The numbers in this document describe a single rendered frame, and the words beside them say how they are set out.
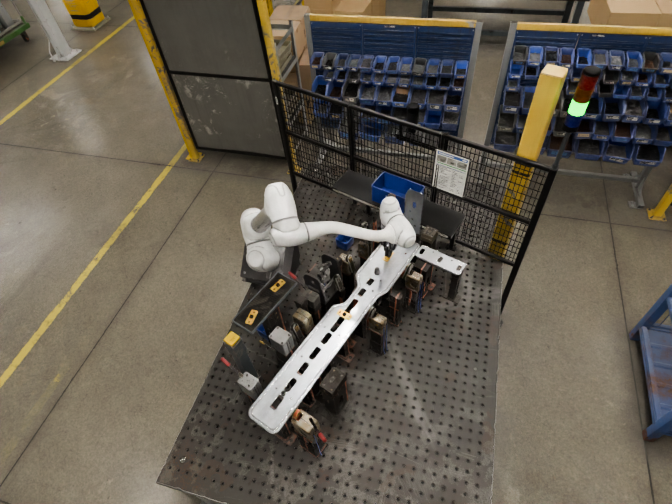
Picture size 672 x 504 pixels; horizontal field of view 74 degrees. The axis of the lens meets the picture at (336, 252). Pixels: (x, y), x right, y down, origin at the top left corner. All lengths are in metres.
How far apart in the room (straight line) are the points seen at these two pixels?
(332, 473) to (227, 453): 0.55
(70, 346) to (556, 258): 4.11
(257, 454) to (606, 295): 2.94
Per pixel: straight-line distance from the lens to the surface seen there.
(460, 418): 2.57
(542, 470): 3.34
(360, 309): 2.46
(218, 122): 4.93
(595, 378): 3.71
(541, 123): 2.46
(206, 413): 2.69
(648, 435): 3.59
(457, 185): 2.81
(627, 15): 4.89
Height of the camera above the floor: 3.07
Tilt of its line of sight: 50 degrees down
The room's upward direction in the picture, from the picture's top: 6 degrees counter-clockwise
